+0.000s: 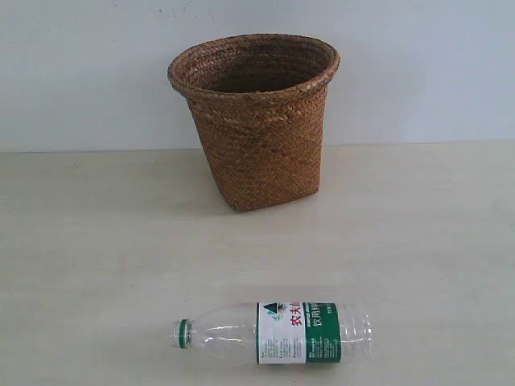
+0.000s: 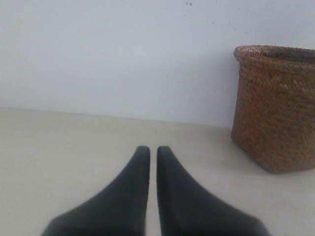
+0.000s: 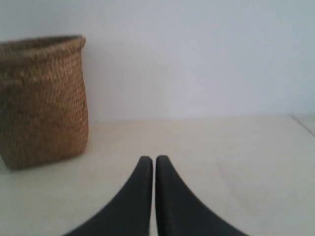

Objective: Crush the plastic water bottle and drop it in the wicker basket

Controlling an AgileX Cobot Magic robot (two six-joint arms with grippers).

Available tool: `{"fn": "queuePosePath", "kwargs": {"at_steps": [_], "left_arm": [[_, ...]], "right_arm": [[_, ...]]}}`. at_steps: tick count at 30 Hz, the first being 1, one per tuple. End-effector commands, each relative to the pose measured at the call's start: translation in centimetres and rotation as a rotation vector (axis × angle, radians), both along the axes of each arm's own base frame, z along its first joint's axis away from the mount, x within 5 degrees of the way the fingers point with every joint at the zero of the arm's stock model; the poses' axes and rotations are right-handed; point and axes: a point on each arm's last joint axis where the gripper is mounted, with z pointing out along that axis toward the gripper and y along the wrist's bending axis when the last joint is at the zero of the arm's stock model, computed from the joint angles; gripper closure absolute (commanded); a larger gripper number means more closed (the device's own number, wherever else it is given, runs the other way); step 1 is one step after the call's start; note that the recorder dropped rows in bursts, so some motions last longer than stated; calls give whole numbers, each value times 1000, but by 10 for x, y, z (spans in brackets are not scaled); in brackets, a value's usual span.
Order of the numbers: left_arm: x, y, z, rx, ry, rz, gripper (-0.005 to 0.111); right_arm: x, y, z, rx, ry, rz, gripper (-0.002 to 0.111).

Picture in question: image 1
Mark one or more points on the clear plastic bottle green label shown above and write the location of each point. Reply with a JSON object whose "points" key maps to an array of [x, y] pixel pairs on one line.
{"points": [[277, 333]]}

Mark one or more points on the brown woven wicker basket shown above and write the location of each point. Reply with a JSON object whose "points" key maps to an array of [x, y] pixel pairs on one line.
{"points": [[258, 103]]}

